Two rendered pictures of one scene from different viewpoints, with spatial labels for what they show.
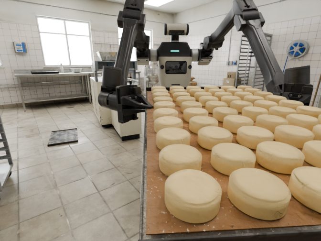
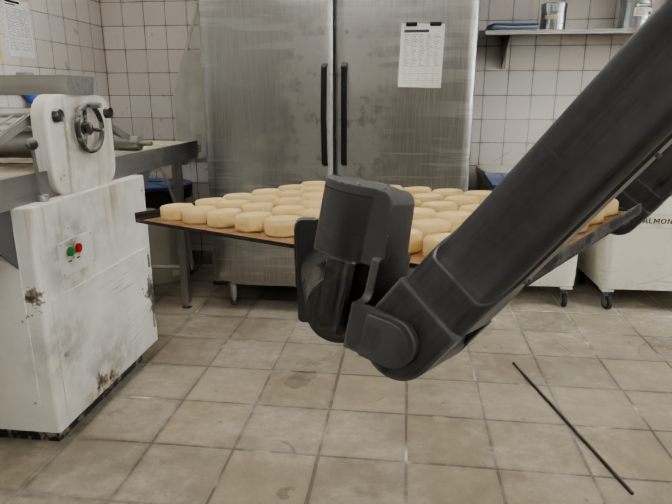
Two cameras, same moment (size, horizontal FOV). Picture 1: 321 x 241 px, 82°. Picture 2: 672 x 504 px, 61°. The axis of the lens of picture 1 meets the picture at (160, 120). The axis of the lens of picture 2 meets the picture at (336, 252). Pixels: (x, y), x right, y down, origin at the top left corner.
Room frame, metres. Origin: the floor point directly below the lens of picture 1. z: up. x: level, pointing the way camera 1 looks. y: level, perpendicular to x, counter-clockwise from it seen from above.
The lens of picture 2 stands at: (0.91, -0.78, 1.19)
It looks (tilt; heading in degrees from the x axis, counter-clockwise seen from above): 15 degrees down; 133
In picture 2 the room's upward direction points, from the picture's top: straight up
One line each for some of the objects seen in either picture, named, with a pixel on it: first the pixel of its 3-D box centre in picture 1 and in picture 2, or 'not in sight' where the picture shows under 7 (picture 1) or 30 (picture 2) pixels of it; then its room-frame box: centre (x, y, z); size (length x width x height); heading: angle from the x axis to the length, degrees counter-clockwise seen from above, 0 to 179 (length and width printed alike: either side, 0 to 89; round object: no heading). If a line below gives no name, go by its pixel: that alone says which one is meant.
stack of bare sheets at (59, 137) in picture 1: (63, 136); not in sight; (2.78, 1.56, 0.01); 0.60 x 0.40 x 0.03; 24
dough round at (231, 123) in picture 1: (237, 124); not in sight; (0.32, -0.14, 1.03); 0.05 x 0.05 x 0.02
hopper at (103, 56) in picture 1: (114, 56); not in sight; (3.42, 0.80, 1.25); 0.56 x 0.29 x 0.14; 115
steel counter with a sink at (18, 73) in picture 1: (87, 81); not in sight; (5.70, 2.22, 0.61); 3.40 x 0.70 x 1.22; 126
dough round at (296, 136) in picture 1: (292, 136); (289, 205); (0.27, -0.20, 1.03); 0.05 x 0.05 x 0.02
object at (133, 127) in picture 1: (124, 107); not in sight; (2.96, 0.59, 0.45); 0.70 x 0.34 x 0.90; 25
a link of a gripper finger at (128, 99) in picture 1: (139, 109); not in sight; (0.48, 0.06, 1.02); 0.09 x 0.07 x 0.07; 49
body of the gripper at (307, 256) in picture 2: (296, 99); (332, 277); (0.57, -0.42, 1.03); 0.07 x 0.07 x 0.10; 49
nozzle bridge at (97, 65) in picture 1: (115, 71); not in sight; (3.42, 0.80, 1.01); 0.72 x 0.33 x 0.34; 115
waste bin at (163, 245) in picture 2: not in sight; (154, 229); (-2.54, 1.09, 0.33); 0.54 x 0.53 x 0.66; 36
